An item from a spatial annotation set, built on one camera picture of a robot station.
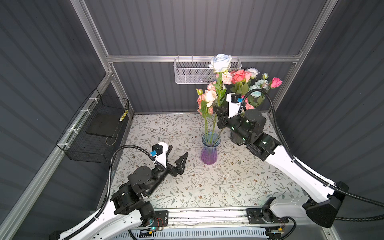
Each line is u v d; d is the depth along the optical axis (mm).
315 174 412
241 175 888
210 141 827
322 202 405
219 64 501
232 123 558
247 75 782
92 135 720
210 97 647
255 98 841
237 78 770
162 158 510
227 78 651
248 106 654
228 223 727
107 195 464
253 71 809
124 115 823
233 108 537
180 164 533
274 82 756
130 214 607
